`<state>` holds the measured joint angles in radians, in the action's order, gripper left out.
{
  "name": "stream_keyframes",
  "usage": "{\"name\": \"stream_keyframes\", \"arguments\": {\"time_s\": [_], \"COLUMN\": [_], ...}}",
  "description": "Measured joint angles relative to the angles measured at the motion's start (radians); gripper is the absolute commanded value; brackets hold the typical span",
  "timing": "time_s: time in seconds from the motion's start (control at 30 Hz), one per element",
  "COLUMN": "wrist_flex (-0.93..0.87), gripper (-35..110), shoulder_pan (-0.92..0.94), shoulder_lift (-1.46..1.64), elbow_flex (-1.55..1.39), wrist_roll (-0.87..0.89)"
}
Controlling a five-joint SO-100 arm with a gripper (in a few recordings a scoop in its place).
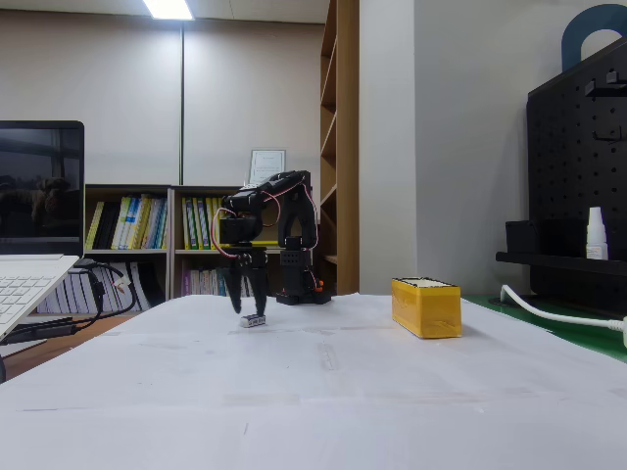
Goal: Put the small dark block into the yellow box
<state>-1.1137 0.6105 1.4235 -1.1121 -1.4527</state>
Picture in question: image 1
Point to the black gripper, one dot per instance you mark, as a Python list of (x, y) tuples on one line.
[(251, 260)]

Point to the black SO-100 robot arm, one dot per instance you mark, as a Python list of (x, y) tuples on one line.
[(294, 196)]

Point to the yellow box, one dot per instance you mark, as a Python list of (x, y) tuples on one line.
[(431, 313)]

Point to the pastel spined booklets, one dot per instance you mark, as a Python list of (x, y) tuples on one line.
[(206, 283)]

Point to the flat yellow folder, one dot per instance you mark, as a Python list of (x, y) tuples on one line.
[(269, 243)]

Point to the low wooden bookshelf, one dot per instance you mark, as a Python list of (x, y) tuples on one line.
[(127, 254), (196, 254)]

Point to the orange black table clamp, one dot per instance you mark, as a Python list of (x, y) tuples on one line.
[(319, 285)]

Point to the white paper table cover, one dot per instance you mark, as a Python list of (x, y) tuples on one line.
[(294, 391)]

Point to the framed white certificate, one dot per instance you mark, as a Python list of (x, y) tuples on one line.
[(268, 166)]

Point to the books with yellow blue spines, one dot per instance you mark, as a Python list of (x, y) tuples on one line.
[(132, 222)]

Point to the white spined volumes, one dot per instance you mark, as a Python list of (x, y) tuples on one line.
[(83, 294)]

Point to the tall wooden shelf unit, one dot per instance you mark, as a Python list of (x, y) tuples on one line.
[(348, 147)]

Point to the white laptop with dark screen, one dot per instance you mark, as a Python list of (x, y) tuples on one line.
[(39, 196)]

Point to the rectangular ceiling light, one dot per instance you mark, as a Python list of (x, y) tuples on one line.
[(166, 9)]

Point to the black pegboard organizer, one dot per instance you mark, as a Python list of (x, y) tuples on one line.
[(563, 171)]

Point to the white dropper bottle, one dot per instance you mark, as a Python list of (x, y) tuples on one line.
[(596, 240)]

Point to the dark blue arch shape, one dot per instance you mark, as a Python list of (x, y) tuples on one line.
[(570, 39)]

